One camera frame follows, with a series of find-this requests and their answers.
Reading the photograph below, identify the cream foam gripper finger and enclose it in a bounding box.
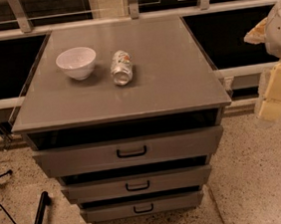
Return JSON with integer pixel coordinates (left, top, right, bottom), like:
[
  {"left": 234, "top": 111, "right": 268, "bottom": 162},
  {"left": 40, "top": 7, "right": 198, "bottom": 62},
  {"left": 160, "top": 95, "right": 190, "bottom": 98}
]
[
  {"left": 244, "top": 18, "right": 267, "bottom": 45},
  {"left": 256, "top": 62, "right": 281, "bottom": 122}
]

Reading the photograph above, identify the grey top drawer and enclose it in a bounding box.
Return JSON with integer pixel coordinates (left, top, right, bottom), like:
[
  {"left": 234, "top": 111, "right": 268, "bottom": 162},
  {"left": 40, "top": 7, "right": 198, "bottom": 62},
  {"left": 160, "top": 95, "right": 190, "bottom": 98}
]
[{"left": 33, "top": 125, "right": 223, "bottom": 177}]

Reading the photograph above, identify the grey drawer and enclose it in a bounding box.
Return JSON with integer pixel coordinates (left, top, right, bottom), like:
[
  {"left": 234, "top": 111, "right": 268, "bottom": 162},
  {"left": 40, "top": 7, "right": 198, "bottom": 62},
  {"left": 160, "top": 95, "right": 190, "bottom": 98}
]
[
  {"left": 62, "top": 165, "right": 211, "bottom": 204},
  {"left": 33, "top": 125, "right": 223, "bottom": 177},
  {"left": 80, "top": 191, "right": 203, "bottom": 224}
]

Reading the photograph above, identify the grey drawer cabinet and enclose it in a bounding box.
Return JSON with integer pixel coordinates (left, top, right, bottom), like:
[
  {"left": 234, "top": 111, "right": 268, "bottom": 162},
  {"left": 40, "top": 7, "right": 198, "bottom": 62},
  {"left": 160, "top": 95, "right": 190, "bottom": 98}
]
[{"left": 13, "top": 16, "right": 230, "bottom": 223}]

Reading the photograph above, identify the grey bottom drawer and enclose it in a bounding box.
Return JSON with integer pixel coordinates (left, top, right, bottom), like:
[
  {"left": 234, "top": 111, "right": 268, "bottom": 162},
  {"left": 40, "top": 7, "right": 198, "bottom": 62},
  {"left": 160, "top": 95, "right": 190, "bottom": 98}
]
[{"left": 80, "top": 191, "right": 203, "bottom": 224}]

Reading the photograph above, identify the grey middle drawer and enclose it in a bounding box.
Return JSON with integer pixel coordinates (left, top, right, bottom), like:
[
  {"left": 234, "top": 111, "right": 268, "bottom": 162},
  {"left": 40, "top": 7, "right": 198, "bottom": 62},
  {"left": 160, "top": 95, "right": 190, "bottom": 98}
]
[{"left": 62, "top": 165, "right": 211, "bottom": 204}]

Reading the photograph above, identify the crushed soda can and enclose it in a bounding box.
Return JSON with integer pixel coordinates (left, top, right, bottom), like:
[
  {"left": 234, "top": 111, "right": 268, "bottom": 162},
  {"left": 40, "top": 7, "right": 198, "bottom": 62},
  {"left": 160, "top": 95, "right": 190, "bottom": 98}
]
[{"left": 111, "top": 50, "right": 133, "bottom": 86}]

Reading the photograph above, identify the white ceramic bowl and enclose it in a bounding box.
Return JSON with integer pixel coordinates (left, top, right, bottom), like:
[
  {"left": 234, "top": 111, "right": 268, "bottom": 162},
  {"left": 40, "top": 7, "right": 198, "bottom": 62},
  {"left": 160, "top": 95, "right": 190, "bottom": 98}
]
[{"left": 56, "top": 47, "right": 97, "bottom": 81}]

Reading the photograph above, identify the metal window railing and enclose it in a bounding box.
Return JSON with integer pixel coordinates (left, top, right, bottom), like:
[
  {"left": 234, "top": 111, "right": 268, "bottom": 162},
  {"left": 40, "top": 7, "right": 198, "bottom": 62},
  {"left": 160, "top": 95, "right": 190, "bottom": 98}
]
[{"left": 0, "top": 0, "right": 281, "bottom": 132}]

